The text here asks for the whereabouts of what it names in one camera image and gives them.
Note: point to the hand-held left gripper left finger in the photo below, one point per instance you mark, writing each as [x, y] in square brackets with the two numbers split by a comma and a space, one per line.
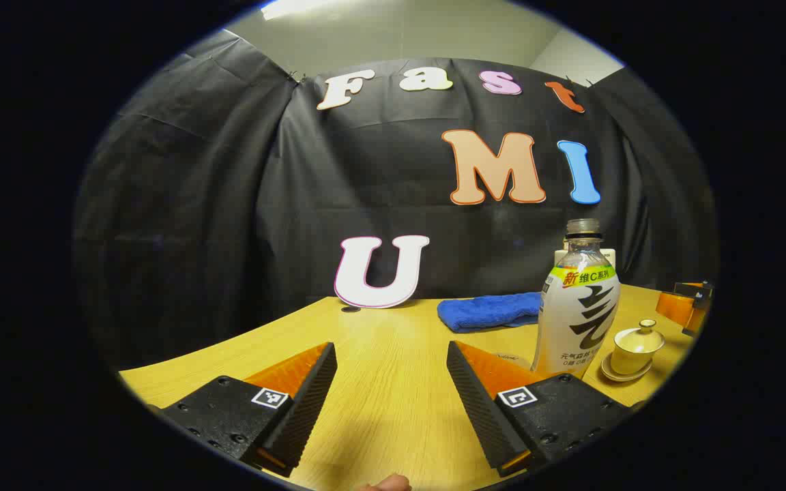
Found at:
[311, 402]

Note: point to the ceiling light panel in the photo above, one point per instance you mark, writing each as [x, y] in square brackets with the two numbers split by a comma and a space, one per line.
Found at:
[297, 7]

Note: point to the clear water bottle white label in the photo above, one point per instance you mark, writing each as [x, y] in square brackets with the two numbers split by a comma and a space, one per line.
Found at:
[574, 320]

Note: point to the black backdrop cloth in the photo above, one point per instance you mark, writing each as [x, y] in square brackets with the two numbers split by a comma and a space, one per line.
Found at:
[229, 204]

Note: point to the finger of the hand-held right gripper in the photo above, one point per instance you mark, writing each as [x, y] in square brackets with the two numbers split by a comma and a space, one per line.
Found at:
[694, 320]
[674, 308]

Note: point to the white saucer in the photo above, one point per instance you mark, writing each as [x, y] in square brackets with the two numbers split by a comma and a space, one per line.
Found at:
[621, 377]

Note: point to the white toaster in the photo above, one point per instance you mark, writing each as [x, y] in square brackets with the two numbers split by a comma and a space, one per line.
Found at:
[610, 256]

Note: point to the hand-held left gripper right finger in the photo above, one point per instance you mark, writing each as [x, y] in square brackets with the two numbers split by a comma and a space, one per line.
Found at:
[475, 402]

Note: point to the blue towel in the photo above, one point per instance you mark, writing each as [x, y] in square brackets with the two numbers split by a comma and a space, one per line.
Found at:
[488, 311]

